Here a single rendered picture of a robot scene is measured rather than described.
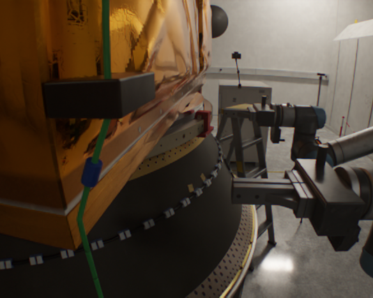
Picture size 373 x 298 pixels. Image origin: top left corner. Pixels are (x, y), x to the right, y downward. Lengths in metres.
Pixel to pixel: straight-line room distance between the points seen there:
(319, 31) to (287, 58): 1.38
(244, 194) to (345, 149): 0.49
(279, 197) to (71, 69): 0.27
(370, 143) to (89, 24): 0.73
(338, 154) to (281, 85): 7.96
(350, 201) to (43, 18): 0.35
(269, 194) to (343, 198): 0.09
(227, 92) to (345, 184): 4.13
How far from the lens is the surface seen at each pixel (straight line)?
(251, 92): 4.46
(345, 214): 0.32
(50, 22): 0.23
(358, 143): 0.78
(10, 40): 0.23
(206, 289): 0.92
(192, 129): 0.87
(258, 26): 8.55
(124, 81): 0.19
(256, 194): 0.33
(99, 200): 0.32
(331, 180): 0.36
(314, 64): 8.97
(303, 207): 0.32
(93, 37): 0.25
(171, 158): 0.84
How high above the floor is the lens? 1.94
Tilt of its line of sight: 20 degrees down
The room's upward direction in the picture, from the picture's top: straight up
